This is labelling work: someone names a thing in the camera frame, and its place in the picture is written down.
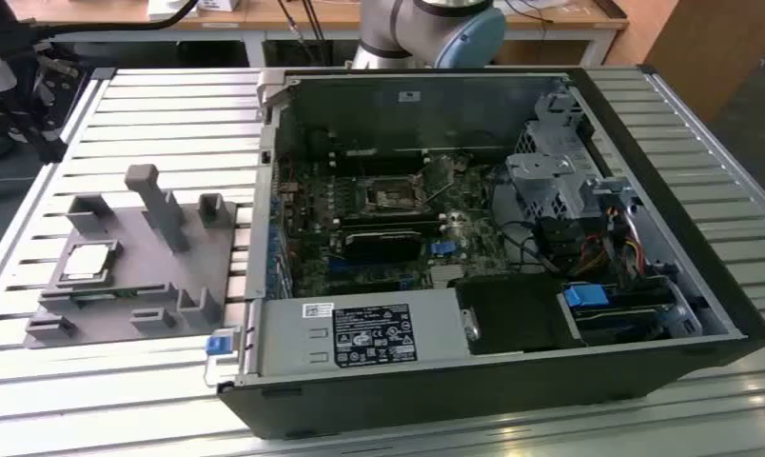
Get grey parts rack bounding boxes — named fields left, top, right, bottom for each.
left=23, top=164, right=242, bottom=351

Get black graphics card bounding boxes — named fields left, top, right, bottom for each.
left=342, top=230, right=423, bottom=264

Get metal locking lever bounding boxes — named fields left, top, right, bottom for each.
left=426, top=173, right=467, bottom=206

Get wooden desk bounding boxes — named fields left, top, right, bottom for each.
left=32, top=0, right=631, bottom=68

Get black cable hose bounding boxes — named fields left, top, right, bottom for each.
left=0, top=0, right=200, bottom=38

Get silver drive cage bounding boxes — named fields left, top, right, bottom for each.
left=506, top=89, right=613, bottom=229

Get green RAM stick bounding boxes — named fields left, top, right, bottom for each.
left=70, top=288, right=168, bottom=303

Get metal socket cover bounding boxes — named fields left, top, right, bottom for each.
left=414, top=154, right=470, bottom=188

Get green motherboard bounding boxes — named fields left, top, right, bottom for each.
left=267, top=151, right=530, bottom=299

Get black open PC case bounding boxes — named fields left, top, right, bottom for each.
left=214, top=66, right=765, bottom=442

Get silver chipset heat sink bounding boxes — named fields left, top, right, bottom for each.
left=431, top=266, right=467, bottom=289

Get CPU socket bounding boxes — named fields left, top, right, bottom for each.
left=357, top=176, right=433, bottom=215

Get brown wooden cabinet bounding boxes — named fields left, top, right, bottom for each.
left=610, top=0, right=765, bottom=123

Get red and yellow wires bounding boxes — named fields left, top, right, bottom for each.
left=575, top=232, right=646, bottom=281

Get black RAM slot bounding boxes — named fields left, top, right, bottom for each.
left=336, top=216, right=438, bottom=226
left=339, top=223, right=442, bottom=233

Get hard disk in blue carrier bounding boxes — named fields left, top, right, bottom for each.
left=563, top=283, right=682, bottom=342

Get black plastic shroud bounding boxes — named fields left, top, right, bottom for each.
left=455, top=275, right=585, bottom=356

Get CPU with silver top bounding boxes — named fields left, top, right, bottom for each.
left=62, top=242, right=119, bottom=282

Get silver power supply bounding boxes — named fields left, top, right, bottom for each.
left=246, top=297, right=473, bottom=382

